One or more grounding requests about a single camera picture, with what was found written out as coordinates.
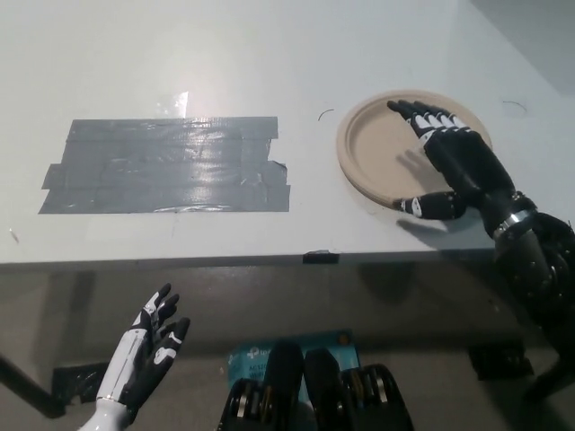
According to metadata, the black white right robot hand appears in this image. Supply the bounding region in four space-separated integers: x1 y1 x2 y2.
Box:
386 100 539 233

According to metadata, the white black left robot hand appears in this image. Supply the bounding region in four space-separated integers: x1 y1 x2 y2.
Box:
95 282 191 413

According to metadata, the stack of beige paper plates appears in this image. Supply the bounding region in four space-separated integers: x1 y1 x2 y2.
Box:
335 89 494 211

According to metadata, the black table leg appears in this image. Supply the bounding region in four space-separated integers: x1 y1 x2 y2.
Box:
0 352 68 418

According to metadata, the teal cardboard box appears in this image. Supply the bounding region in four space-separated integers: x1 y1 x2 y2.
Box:
226 330 360 403

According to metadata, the grey duct tape patch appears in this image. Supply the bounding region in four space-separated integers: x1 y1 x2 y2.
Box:
38 116 292 216

